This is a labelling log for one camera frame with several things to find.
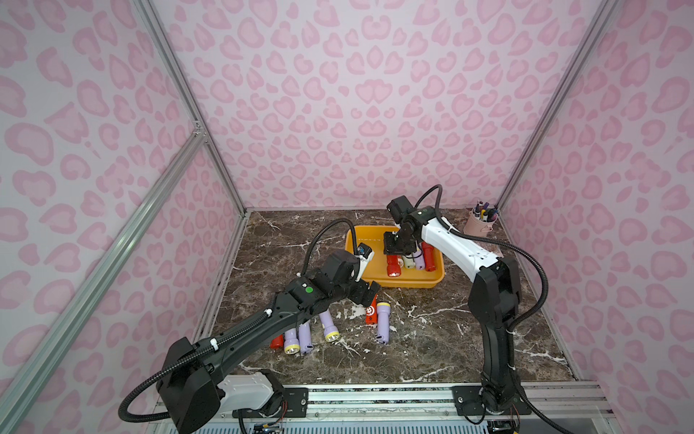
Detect green flashlight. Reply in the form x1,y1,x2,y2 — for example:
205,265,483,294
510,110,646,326
402,255,415,269

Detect red flashlight white head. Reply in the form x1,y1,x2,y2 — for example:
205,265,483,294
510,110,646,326
386,255,403,278

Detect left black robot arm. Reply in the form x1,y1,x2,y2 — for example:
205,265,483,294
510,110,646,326
117,242,380,433

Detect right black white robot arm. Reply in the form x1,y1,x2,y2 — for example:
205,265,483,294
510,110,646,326
384,184,569,433

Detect yellow plastic storage tray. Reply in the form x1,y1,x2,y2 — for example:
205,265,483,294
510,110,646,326
355,225,446,289

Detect red flashlight white logo centre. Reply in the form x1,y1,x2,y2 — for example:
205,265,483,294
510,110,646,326
365,296,378,326

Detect pink pen holder cup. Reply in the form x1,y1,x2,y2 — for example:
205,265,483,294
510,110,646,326
463,211,494,238

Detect pens in cup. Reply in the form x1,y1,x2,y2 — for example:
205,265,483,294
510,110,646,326
473,201,499,222

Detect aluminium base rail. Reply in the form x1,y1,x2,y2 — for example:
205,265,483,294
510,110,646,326
145,382,625,434

